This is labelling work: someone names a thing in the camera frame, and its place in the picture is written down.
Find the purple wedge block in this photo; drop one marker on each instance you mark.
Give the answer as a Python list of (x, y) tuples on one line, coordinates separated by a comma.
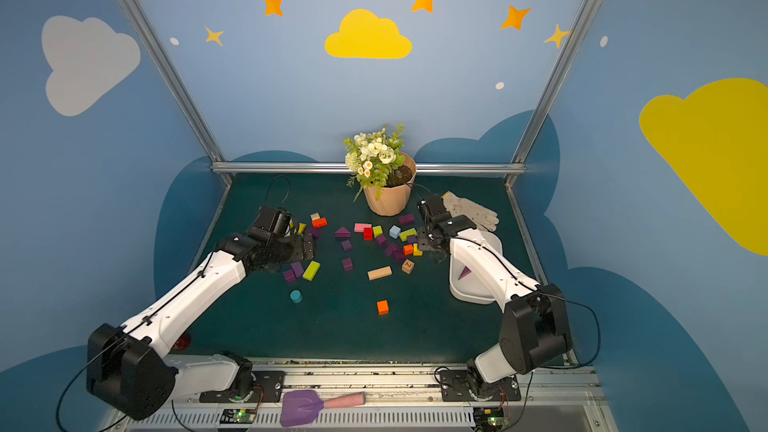
[(466, 271)]

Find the orange cube block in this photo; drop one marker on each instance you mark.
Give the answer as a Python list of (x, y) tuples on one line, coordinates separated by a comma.
[(382, 307)]

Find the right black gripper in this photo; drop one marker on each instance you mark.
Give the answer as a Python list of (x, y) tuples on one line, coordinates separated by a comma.
[(428, 236)]

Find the purple triangle prism block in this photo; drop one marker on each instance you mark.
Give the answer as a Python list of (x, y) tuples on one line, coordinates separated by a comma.
[(342, 233)]

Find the purple pink toy shovel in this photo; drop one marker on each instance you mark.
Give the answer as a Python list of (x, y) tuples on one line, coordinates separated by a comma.
[(302, 407)]

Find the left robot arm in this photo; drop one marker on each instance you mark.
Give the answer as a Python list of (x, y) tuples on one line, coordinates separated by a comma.
[(128, 366)]

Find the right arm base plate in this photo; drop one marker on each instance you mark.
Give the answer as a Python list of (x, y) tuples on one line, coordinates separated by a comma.
[(458, 385)]

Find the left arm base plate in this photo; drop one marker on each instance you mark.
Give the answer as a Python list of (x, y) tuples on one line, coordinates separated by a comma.
[(257, 387)]

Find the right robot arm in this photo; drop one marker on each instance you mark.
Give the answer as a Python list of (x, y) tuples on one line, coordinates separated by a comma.
[(534, 329)]

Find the teal cylinder block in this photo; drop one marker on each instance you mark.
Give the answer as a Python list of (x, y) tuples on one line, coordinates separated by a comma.
[(296, 296)]

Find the lime green bar block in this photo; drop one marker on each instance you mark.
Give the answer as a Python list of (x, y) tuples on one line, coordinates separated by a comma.
[(311, 271)]

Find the lime green long block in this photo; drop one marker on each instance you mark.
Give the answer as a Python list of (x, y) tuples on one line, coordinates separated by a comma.
[(404, 235)]

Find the light blue cube block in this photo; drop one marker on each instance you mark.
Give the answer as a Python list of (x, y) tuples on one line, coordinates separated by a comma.
[(395, 231)]

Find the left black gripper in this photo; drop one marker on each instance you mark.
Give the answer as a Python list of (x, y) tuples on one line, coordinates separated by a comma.
[(299, 246)]

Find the white storage bin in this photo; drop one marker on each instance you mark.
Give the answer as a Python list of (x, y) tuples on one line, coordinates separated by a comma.
[(473, 251)]

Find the pink rectangular block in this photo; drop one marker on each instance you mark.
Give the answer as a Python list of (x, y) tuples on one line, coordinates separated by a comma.
[(361, 227)]

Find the wooden number cube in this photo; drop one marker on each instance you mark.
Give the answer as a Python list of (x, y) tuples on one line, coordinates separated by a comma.
[(408, 266)]

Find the white green flower bouquet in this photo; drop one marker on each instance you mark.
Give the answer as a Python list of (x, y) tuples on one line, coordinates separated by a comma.
[(375, 160)]

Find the pink flower pot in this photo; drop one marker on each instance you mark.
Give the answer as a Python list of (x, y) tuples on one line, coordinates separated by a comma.
[(391, 201)]

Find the purple long block left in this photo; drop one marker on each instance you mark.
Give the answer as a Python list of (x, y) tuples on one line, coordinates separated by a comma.
[(297, 269)]

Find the red rectangular block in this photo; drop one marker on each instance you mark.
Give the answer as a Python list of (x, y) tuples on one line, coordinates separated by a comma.
[(319, 222)]

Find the white knit work glove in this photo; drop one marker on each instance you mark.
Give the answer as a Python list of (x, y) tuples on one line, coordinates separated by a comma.
[(484, 218)]

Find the pale wooden long block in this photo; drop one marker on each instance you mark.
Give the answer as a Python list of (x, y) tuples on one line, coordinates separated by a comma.
[(379, 273)]

